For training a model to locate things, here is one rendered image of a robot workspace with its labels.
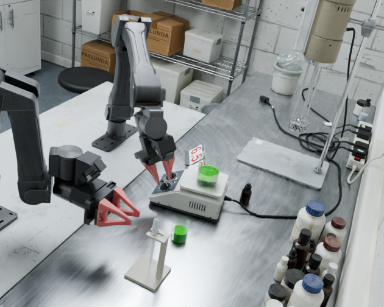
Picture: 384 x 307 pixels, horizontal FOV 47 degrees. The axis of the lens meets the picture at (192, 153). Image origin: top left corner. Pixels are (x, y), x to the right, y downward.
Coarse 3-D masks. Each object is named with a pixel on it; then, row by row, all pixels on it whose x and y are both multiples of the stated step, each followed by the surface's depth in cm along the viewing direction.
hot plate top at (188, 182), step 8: (192, 168) 128; (184, 176) 124; (192, 176) 125; (224, 176) 128; (184, 184) 121; (192, 184) 122; (224, 184) 124; (200, 192) 120; (208, 192) 119; (216, 192) 120
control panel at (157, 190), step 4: (172, 172) 132; (176, 172) 132; (180, 172) 130; (164, 176) 132; (176, 176) 129; (180, 176) 128; (160, 180) 130; (164, 180) 130; (168, 180) 128; (172, 180) 127; (176, 180) 127; (160, 184) 128; (172, 184) 125; (176, 184) 124; (156, 188) 127; (168, 188) 124; (172, 188) 123; (152, 192) 125; (156, 192) 124; (160, 192) 123
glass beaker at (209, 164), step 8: (208, 152) 122; (200, 160) 119; (208, 160) 123; (216, 160) 122; (200, 168) 119; (208, 168) 117; (216, 168) 118; (200, 176) 120; (208, 176) 118; (216, 176) 119; (200, 184) 121; (208, 184) 120; (216, 184) 122
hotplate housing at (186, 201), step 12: (180, 180) 126; (168, 192) 122; (180, 192) 121; (192, 192) 121; (156, 204) 125; (168, 204) 123; (180, 204) 122; (192, 204) 121; (204, 204) 120; (216, 204) 119; (204, 216) 123; (216, 216) 122
